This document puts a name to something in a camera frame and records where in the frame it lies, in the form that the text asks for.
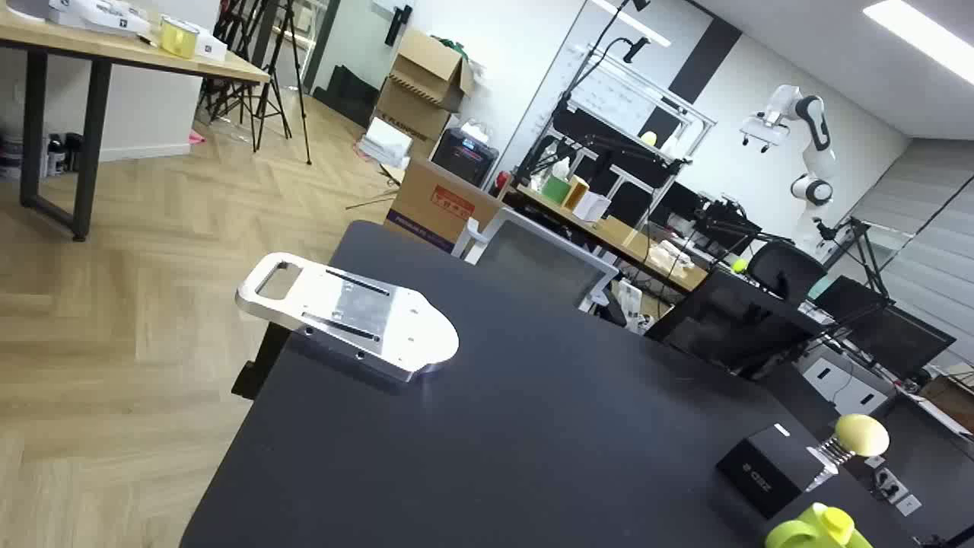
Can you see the black printer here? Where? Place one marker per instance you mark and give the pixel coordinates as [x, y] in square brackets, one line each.
[464, 158]

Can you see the black table clamp bracket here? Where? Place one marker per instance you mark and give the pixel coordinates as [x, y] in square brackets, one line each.
[264, 362]

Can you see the white device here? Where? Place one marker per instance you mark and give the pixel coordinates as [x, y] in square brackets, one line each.
[101, 18]

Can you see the open white box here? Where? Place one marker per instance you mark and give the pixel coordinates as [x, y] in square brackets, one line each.
[385, 141]

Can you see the white signboard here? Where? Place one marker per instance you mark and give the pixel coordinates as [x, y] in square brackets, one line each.
[613, 98]

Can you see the white framed grey panel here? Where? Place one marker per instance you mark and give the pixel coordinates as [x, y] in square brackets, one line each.
[537, 259]

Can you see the white drawer cabinet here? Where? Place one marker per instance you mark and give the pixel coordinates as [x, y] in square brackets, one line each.
[848, 386]

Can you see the black camera tripod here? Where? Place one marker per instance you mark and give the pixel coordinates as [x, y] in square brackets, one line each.
[852, 240]

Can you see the small white box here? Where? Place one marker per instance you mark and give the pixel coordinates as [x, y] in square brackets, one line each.
[212, 46]

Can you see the yellow transparent container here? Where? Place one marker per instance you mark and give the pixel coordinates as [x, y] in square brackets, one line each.
[176, 39]

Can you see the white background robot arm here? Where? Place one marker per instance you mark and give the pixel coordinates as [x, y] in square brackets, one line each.
[810, 116]

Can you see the stacked plain cardboard boxes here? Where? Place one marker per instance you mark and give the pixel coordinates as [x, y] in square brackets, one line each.
[420, 86]

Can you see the black office chair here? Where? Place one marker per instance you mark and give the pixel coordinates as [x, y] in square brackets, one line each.
[785, 269]

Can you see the wooden table black legs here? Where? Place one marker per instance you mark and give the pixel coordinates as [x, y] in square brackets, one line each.
[123, 49]

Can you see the cardboard box red print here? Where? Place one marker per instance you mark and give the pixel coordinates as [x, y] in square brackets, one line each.
[436, 203]

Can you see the black tilted panel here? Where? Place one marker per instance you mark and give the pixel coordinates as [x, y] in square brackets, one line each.
[736, 321]

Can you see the ceiling light panel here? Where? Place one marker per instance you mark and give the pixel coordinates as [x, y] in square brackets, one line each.
[929, 34]

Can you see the green box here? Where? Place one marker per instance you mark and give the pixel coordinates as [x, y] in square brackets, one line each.
[554, 189]

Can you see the black box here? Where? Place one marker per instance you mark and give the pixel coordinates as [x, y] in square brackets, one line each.
[764, 470]

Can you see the long wooden desk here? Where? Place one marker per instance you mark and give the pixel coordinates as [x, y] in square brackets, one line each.
[628, 241]

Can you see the black floor bag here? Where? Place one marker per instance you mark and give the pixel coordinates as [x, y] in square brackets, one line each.
[354, 93]

